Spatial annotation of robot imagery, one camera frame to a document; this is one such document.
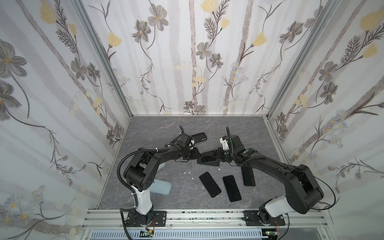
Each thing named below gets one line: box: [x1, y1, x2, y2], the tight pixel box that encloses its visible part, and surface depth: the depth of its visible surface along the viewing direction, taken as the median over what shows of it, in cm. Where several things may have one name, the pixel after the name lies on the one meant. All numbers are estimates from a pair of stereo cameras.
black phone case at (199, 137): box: [192, 132, 207, 143], surface depth 110 cm
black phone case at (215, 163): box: [197, 156, 220, 167], surface depth 95 cm
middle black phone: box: [222, 175, 242, 202], surface depth 86 cm
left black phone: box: [199, 171, 222, 198], surface depth 88 cm
